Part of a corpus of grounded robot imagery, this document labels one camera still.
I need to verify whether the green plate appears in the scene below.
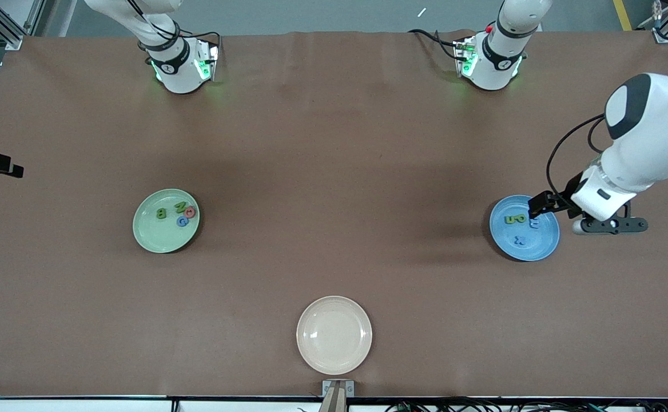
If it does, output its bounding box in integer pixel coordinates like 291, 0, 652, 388
133, 189, 200, 253

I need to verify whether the blue plate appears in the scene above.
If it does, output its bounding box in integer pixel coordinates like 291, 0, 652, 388
489, 195, 560, 262

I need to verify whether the yellow floor tape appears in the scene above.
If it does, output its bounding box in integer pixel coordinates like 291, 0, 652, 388
613, 0, 633, 32

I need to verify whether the brown table mat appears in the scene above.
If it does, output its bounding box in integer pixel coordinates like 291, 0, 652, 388
0, 30, 668, 399

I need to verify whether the beige plate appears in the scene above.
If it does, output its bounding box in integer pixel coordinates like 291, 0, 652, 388
296, 295, 373, 376

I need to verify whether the aluminium frame post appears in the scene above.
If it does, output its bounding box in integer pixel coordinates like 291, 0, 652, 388
0, 0, 46, 51
640, 0, 668, 44

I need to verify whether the black arm base cable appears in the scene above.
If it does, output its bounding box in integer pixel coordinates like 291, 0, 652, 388
128, 0, 222, 58
407, 29, 462, 62

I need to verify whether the white table frame rail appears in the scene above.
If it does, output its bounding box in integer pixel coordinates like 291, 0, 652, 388
0, 397, 668, 412

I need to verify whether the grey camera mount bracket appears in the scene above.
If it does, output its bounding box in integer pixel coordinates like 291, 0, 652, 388
320, 379, 355, 412

